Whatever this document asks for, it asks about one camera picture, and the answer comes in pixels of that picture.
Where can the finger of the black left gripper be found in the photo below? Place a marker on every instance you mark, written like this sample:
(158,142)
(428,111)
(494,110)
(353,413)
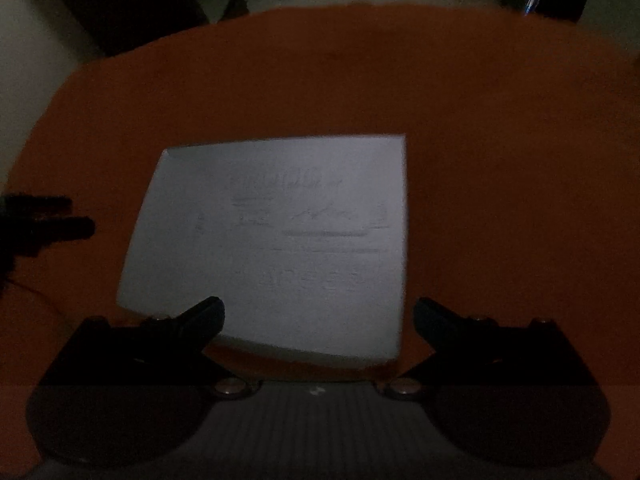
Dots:
(30,223)

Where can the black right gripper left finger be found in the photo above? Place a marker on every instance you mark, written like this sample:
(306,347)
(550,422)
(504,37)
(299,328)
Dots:
(118,399)

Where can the white paper sheet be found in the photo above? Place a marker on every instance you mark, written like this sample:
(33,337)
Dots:
(303,240)

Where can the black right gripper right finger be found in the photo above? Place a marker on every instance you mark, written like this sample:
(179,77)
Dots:
(517,399)

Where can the red cloth table cover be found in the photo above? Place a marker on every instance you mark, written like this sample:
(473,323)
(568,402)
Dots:
(522,162)

